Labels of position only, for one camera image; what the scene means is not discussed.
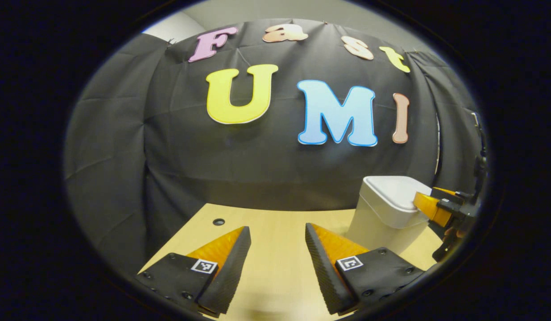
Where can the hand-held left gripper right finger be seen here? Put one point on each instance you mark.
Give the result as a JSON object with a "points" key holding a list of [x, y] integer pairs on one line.
{"points": [[322, 272]]}

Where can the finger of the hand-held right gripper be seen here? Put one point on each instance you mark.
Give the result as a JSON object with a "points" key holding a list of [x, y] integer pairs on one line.
{"points": [[431, 208], [445, 192]]}

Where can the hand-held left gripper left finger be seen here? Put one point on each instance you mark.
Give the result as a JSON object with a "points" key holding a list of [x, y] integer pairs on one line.
{"points": [[228, 276]]}

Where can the white desktop garbage bin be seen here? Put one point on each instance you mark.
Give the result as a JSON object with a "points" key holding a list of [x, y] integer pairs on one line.
{"points": [[382, 209]]}

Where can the wooden desktop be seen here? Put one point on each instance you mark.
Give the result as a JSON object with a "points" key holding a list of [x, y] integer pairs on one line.
{"points": [[279, 267]]}

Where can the black backdrop cloth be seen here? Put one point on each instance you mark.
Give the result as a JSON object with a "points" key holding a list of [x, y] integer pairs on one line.
{"points": [[213, 160]]}

